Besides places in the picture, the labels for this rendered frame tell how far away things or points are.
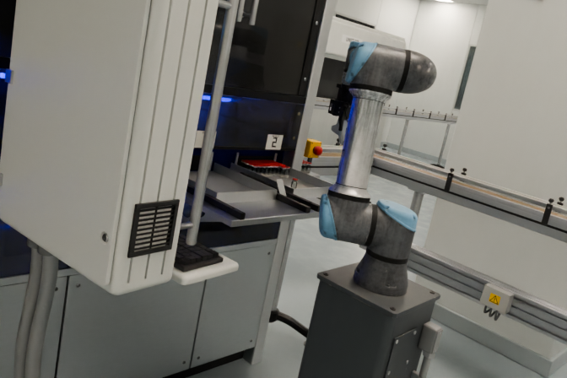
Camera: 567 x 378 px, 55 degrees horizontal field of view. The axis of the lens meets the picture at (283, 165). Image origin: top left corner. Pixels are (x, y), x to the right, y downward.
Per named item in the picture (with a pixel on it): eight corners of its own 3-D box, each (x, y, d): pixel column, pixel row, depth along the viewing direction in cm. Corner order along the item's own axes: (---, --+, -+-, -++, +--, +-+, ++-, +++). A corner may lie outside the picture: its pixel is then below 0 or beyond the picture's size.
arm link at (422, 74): (455, 59, 140) (414, 51, 188) (413, 51, 140) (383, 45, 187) (443, 103, 143) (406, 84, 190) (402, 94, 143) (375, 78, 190)
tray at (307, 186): (229, 171, 212) (230, 162, 211) (276, 170, 231) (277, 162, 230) (292, 198, 189) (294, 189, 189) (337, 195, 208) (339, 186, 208)
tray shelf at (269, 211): (141, 177, 184) (142, 172, 184) (283, 174, 235) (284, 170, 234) (230, 227, 152) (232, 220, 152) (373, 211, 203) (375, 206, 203)
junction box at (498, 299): (478, 302, 246) (484, 284, 244) (483, 300, 249) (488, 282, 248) (504, 315, 238) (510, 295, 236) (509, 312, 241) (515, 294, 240)
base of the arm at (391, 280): (416, 289, 153) (424, 257, 151) (388, 300, 142) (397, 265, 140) (371, 268, 163) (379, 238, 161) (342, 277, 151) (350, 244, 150)
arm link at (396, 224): (413, 262, 145) (426, 214, 142) (364, 253, 144) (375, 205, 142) (404, 247, 157) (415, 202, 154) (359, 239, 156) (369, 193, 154)
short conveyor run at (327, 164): (283, 177, 237) (289, 143, 234) (259, 168, 247) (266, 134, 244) (373, 175, 287) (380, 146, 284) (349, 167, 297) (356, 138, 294)
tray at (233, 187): (154, 172, 187) (155, 162, 187) (213, 171, 206) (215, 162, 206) (215, 203, 165) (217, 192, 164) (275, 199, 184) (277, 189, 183)
